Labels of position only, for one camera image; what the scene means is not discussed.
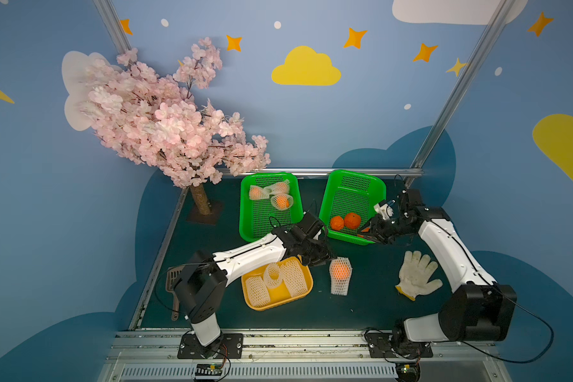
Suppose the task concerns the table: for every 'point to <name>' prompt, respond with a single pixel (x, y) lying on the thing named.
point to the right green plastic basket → (345, 192)
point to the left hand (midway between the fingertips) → (336, 255)
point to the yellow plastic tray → (279, 296)
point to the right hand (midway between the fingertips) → (364, 231)
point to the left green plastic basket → (258, 217)
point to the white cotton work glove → (415, 274)
